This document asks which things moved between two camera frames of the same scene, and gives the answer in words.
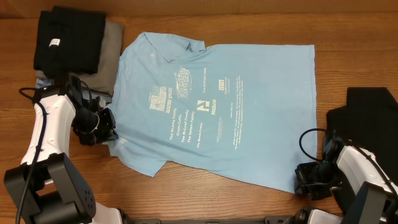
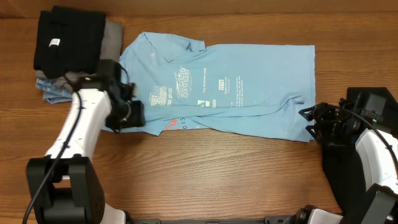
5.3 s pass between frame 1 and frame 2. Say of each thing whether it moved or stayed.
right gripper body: moved
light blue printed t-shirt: moved
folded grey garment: stayed
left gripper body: moved
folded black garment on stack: stayed
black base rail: stayed
